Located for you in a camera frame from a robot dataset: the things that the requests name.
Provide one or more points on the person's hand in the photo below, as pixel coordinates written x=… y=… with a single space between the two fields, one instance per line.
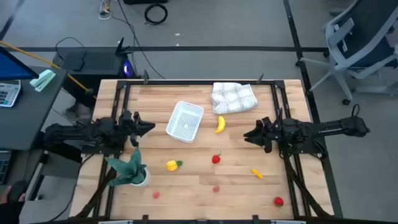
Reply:
x=3 y=198

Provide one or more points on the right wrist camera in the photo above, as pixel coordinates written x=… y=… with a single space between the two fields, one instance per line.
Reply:
x=268 y=147

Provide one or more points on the black flat box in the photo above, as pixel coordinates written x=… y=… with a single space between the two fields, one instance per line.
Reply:
x=74 y=60

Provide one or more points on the black table clamp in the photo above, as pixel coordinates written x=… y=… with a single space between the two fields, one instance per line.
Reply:
x=255 y=219
x=260 y=79
x=145 y=77
x=145 y=219

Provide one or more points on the pink toy fruit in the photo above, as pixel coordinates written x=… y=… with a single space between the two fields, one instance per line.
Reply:
x=156 y=195
x=216 y=188

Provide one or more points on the mint green stapler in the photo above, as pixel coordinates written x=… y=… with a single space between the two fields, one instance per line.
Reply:
x=42 y=80

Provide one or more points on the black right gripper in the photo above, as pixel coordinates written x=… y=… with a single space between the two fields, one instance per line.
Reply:
x=273 y=129

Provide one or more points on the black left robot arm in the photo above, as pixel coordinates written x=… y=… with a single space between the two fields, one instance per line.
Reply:
x=77 y=133

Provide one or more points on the white perforated plastic basket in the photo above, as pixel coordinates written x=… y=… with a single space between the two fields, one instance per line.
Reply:
x=185 y=121

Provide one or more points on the white plaid folded towel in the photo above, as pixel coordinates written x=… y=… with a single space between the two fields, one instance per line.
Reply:
x=233 y=98

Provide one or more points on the black aluminium table frame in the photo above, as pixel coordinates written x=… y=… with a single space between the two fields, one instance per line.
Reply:
x=199 y=82

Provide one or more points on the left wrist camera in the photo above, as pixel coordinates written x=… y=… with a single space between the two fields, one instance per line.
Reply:
x=134 y=141

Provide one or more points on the green plant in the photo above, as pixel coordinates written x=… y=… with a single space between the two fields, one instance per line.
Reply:
x=133 y=169

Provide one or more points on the yellow toy bell pepper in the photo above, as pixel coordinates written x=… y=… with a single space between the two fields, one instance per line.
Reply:
x=171 y=165

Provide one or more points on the computer monitor blue screen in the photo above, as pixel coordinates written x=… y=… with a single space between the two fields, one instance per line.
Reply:
x=12 y=67

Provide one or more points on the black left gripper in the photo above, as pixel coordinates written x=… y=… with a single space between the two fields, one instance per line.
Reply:
x=128 y=121

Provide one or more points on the grey desk calculator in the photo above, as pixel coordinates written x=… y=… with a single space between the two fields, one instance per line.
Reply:
x=9 y=93

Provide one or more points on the black computer mouse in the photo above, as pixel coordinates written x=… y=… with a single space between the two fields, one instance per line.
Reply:
x=18 y=189

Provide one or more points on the dark grey desk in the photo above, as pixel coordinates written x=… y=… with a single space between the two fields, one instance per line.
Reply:
x=28 y=118

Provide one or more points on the black keyboard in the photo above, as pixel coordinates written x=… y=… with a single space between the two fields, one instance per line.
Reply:
x=3 y=168

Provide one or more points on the grey mesh office chair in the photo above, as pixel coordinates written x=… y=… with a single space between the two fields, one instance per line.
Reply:
x=367 y=31

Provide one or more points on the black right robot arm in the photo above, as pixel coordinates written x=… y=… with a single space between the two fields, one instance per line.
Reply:
x=335 y=127

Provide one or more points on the red toy tomato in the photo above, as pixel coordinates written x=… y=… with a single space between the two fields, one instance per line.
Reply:
x=216 y=159

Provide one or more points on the black computer tower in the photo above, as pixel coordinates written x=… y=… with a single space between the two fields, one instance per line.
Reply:
x=99 y=65

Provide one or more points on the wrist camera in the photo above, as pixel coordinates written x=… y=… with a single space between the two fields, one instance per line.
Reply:
x=268 y=147
x=134 y=141

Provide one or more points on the yellow toy banana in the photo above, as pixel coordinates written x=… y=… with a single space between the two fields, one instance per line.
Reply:
x=221 y=124

